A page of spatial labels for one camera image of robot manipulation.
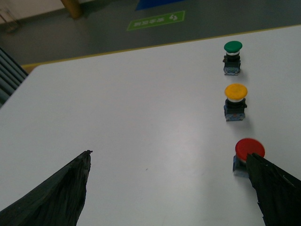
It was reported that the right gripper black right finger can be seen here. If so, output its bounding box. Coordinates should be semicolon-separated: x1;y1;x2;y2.
246;153;301;226

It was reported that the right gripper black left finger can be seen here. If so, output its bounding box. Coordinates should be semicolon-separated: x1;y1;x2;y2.
0;150;91;226

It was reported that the yellow push button switch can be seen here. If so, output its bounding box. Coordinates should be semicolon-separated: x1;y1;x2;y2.
224;83;248;121

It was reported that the grey ribbed partition panel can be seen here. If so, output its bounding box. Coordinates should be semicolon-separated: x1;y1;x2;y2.
0;48;28;107

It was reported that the left potted plant gold pot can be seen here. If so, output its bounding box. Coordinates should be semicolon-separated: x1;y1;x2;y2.
61;0;83;19

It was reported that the green floor sign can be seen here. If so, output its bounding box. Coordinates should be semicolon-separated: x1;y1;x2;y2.
127;10;185;31

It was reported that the green push button switch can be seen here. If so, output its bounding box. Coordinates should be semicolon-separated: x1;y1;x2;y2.
223;40;243;75

